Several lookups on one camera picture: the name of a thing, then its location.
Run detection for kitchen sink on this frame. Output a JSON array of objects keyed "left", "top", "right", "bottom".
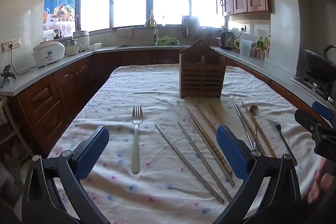
[{"left": 115, "top": 44, "right": 158, "bottom": 49}]

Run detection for translucent white pitcher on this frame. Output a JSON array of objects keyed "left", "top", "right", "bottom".
[{"left": 240, "top": 39, "right": 253, "bottom": 57}]

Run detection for steel spoon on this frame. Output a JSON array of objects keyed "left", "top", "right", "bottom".
[{"left": 249, "top": 105, "right": 263, "bottom": 140}]

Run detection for chrome kitchen faucet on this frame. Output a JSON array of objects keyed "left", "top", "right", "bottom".
[{"left": 145, "top": 18, "right": 159, "bottom": 45}]

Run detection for white rice cooker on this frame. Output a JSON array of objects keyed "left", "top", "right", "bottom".
[{"left": 32, "top": 41, "right": 66, "bottom": 68}]

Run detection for wooden utensil holder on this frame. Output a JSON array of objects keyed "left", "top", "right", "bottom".
[{"left": 179, "top": 39, "right": 226, "bottom": 99}]

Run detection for grey kitchen countertop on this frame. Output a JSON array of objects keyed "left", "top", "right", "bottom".
[{"left": 0, "top": 44, "right": 336, "bottom": 119}]

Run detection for gas stove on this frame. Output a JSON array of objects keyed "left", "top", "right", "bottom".
[{"left": 290, "top": 70, "right": 336, "bottom": 106}]

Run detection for black camera on tripod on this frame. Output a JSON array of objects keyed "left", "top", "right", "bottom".
[{"left": 0, "top": 65, "right": 16, "bottom": 88}]

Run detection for small white electric cooker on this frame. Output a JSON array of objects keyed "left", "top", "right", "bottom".
[{"left": 64, "top": 39, "right": 82, "bottom": 56}]

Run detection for wooden lower cabinets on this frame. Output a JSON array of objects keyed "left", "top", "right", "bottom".
[{"left": 16, "top": 48, "right": 328, "bottom": 161}]

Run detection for black power cable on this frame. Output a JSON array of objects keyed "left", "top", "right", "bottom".
[{"left": 10, "top": 46, "right": 36, "bottom": 75}]

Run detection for large steel fork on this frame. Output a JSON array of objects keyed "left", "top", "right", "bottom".
[{"left": 131, "top": 105, "right": 144, "bottom": 174}]

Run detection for white floral tablecloth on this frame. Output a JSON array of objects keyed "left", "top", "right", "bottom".
[{"left": 47, "top": 64, "right": 324, "bottom": 224}]

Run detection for person's right hand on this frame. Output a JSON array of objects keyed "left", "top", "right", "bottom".
[{"left": 308, "top": 158, "right": 336, "bottom": 204}]

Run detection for white dishcloth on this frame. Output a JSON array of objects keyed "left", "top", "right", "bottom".
[{"left": 117, "top": 28, "right": 132, "bottom": 39}]

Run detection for green colander with vegetables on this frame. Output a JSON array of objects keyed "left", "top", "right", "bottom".
[{"left": 155, "top": 37, "right": 180, "bottom": 46}]

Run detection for row of spice jars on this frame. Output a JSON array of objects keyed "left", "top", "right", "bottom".
[{"left": 252, "top": 48, "right": 269, "bottom": 60}]

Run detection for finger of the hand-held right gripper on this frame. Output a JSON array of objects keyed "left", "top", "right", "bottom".
[
  {"left": 294, "top": 108, "right": 326, "bottom": 139},
  {"left": 312, "top": 101, "right": 336, "bottom": 125}
]

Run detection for small steel fork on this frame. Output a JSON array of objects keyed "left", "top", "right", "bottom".
[{"left": 267, "top": 120, "right": 298, "bottom": 167}]

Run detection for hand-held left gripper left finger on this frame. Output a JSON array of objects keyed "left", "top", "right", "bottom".
[{"left": 21, "top": 126, "right": 111, "bottom": 224}]

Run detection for white wall socket strip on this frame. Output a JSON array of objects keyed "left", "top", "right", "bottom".
[{"left": 2, "top": 39, "right": 21, "bottom": 50}]

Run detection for white steamer pot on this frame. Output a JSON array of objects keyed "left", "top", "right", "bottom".
[{"left": 73, "top": 30, "right": 90, "bottom": 51}]

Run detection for metal chopstick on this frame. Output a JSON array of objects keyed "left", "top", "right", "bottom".
[
  {"left": 234, "top": 103, "right": 256, "bottom": 151},
  {"left": 155, "top": 123, "right": 225, "bottom": 204},
  {"left": 177, "top": 121, "right": 232, "bottom": 201},
  {"left": 186, "top": 112, "right": 235, "bottom": 187}
]

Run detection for metal dish rack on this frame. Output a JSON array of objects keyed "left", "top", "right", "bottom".
[{"left": 181, "top": 15, "right": 200, "bottom": 38}]

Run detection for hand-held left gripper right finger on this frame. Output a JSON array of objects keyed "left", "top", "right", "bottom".
[{"left": 215, "top": 125, "right": 302, "bottom": 224}]

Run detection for black steel kettle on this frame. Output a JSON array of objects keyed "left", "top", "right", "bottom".
[{"left": 220, "top": 26, "right": 234, "bottom": 51}]

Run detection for black wok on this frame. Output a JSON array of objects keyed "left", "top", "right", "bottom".
[{"left": 304, "top": 46, "right": 336, "bottom": 77}]

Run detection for white wire rack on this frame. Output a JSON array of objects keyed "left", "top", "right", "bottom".
[{"left": 0, "top": 95, "right": 34, "bottom": 161}]

